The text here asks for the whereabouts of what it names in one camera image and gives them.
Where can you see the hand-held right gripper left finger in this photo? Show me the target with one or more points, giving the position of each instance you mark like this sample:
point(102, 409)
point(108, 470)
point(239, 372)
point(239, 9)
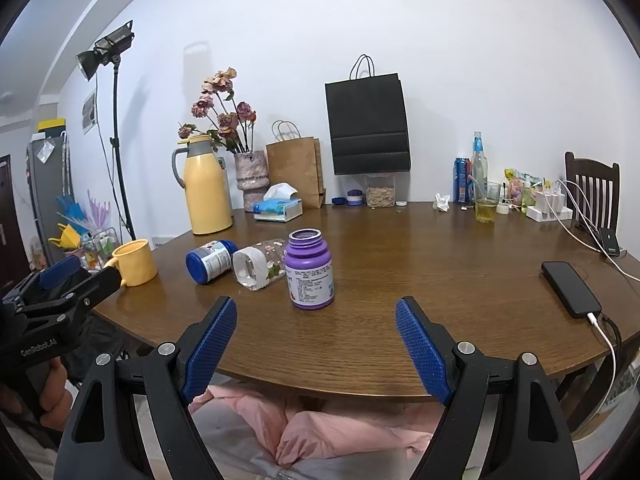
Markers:
point(212, 340)

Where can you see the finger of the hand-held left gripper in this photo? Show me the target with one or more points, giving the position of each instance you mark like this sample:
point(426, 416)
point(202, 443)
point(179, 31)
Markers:
point(62, 270)
point(100, 285)

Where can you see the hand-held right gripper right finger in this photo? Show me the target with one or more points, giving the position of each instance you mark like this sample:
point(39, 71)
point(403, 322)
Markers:
point(420, 340)

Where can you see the clear bottle white cap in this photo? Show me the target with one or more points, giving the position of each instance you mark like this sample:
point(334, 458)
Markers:
point(250, 267)

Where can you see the yellow cup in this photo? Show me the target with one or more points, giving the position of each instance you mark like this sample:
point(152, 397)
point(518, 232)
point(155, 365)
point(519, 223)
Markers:
point(136, 262)

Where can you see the person's left hand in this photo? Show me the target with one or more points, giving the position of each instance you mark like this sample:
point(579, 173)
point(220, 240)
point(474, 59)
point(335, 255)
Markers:
point(54, 395)

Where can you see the clear jar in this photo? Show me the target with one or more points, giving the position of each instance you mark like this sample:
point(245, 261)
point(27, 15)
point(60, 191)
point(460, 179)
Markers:
point(102, 245)

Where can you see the dark door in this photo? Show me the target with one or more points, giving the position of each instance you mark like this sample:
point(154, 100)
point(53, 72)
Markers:
point(10, 220)

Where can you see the white bottle with blue lid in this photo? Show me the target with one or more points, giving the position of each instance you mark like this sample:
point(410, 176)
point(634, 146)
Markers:
point(210, 261)

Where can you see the grey refrigerator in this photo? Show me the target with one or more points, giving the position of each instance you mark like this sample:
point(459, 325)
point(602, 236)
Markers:
point(45, 190)

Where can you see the purple bottle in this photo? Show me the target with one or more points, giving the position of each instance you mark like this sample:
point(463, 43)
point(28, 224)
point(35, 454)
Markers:
point(309, 275)

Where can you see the pink cloth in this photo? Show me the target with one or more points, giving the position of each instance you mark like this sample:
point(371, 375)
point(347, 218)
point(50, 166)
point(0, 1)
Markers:
point(310, 430)

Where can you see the crumpled white tissue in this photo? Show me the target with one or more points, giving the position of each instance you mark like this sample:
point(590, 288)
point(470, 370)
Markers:
point(441, 202)

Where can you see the yellow thermos jug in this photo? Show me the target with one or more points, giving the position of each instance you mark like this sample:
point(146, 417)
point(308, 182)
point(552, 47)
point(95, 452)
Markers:
point(206, 190)

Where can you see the yellow box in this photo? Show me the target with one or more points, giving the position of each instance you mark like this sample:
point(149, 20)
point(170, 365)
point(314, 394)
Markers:
point(52, 125)

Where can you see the glass of yellow tea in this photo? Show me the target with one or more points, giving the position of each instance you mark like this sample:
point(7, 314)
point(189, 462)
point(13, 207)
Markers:
point(486, 210)

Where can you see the blue tissue box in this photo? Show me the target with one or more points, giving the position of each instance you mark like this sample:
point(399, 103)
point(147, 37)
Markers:
point(277, 208)

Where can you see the clear container of grains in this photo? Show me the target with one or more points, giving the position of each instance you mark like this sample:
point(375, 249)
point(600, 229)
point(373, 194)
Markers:
point(380, 194)

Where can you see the small jar with blue lid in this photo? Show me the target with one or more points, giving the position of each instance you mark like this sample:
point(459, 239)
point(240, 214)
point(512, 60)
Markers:
point(355, 198)

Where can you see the black phone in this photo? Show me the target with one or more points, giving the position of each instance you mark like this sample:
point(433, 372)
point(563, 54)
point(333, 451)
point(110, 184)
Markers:
point(570, 287)

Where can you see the blue lid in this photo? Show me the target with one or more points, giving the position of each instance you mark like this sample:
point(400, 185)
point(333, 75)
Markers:
point(338, 201)

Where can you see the blue drink can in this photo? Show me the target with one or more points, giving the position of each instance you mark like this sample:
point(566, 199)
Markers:
point(461, 180)

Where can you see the pink vase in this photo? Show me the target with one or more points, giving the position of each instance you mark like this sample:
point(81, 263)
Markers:
point(252, 177)

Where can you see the white power strip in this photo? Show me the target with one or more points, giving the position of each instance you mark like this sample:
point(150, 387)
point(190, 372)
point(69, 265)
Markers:
point(547, 210)

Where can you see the glass bottle with blue cap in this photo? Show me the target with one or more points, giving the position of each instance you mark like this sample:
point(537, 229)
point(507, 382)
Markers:
point(479, 165)

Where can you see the colourful snack packet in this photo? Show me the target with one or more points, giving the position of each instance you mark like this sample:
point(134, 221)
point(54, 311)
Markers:
point(517, 182)

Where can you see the brown paper bag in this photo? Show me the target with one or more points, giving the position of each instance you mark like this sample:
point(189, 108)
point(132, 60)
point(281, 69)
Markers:
point(295, 170)

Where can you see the dried flowers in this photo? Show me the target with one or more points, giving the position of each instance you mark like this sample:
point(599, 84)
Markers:
point(227, 122)

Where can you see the small black power bank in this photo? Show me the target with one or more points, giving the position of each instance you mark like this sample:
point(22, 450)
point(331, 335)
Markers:
point(609, 242)

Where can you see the black paper bag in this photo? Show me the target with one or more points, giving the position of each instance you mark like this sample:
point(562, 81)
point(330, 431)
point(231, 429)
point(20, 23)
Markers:
point(367, 120)

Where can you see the black studio light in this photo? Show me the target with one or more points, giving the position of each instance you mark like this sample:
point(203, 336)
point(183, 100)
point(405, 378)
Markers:
point(107, 47)

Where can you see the dark wooden chair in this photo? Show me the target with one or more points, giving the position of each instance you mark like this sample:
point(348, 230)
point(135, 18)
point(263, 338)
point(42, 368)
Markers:
point(592, 185)

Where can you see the wall poster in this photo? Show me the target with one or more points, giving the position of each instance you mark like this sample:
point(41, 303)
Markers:
point(89, 112)

